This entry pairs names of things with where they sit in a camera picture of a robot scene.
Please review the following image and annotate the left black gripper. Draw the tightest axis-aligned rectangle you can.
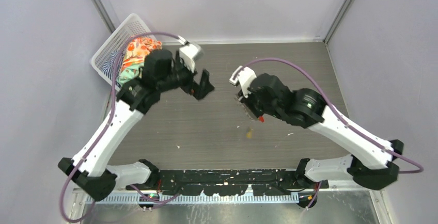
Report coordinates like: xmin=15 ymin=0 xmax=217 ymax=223
xmin=158 ymin=50 xmax=214 ymax=99

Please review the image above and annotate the red handled metal keyring holder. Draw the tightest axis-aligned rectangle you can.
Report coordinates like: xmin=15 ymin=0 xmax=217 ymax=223
xmin=236 ymin=96 xmax=264 ymax=123

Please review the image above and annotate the yellow tagged key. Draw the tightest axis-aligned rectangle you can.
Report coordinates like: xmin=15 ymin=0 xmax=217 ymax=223
xmin=245 ymin=129 xmax=253 ymax=139

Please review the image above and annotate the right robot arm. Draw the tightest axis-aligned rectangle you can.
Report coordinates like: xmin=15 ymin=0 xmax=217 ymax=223
xmin=229 ymin=69 xmax=404 ymax=190

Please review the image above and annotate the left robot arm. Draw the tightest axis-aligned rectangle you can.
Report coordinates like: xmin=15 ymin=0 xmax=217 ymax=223
xmin=58 ymin=44 xmax=214 ymax=201

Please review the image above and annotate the mint green cloth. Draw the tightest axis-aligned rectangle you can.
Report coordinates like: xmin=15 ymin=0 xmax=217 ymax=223
xmin=116 ymin=64 xmax=142 ymax=87

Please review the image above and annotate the orange floral cloth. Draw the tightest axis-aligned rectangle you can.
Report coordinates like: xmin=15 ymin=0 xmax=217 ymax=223
xmin=119 ymin=37 xmax=162 ymax=75

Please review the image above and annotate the white plastic basket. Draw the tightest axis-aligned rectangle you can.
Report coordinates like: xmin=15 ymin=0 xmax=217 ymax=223
xmin=90 ymin=13 xmax=151 ymax=84

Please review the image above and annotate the blue striped cloth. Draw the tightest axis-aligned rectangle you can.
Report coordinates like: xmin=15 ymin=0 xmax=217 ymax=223
xmin=101 ymin=51 xmax=124 ymax=81

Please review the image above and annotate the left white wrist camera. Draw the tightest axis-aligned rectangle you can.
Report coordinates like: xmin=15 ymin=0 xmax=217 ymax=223
xmin=178 ymin=43 xmax=204 ymax=73

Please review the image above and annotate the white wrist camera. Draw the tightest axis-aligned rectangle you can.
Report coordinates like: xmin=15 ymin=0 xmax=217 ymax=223
xmin=229 ymin=66 xmax=257 ymax=98
xmin=178 ymin=43 xmax=204 ymax=73

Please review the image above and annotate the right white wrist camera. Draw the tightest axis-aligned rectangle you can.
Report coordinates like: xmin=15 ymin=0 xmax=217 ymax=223
xmin=229 ymin=66 xmax=257 ymax=98

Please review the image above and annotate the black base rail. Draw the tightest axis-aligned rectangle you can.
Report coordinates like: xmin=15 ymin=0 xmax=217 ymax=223
xmin=135 ymin=169 xmax=317 ymax=196

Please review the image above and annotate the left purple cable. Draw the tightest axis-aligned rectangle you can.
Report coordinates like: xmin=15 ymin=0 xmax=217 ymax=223
xmin=58 ymin=31 xmax=187 ymax=223

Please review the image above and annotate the purple cable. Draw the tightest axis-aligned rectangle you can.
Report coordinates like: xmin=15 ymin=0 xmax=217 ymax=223
xmin=58 ymin=31 xmax=187 ymax=223
xmin=236 ymin=57 xmax=424 ymax=174

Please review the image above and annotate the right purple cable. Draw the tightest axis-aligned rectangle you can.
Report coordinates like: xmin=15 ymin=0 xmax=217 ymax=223
xmin=236 ymin=57 xmax=424 ymax=174

